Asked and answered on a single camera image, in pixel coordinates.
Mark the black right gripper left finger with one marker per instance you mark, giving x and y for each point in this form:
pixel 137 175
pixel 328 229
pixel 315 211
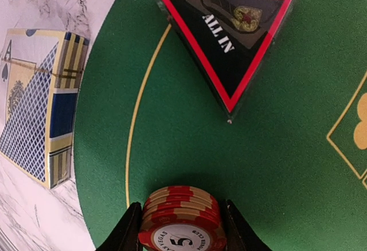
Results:
pixel 124 236

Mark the red chip stack mat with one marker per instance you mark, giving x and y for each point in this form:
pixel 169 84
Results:
pixel 182 218

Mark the black triangular all-in button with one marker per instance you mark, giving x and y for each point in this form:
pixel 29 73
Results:
pixel 228 40

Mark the blue-backed playing card deck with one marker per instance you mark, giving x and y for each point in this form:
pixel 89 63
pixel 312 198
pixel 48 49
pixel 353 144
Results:
pixel 41 74

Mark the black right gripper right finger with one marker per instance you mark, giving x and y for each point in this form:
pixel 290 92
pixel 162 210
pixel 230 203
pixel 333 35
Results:
pixel 239 234

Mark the green round poker mat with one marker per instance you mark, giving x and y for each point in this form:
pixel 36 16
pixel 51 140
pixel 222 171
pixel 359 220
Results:
pixel 147 119

